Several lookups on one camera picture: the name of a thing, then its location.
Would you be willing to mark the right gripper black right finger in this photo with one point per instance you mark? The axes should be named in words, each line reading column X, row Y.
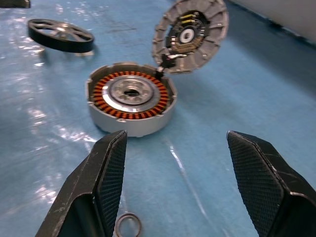
column 271, row 187

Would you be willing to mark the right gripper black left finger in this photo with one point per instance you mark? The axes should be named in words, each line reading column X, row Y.
column 81, row 187

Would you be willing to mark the silver motor housing copper windings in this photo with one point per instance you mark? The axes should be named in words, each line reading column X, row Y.
column 123, row 126

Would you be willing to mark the black spoked rotor wheel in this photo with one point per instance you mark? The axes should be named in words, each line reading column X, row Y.
column 49, row 43

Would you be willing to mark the grey motor cover circuit board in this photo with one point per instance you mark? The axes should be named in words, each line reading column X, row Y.
column 209, row 49

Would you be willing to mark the white panel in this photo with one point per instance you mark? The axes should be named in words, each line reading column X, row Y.
column 284, row 14

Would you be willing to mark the dark object at table edge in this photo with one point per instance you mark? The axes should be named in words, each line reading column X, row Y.
column 13, row 3

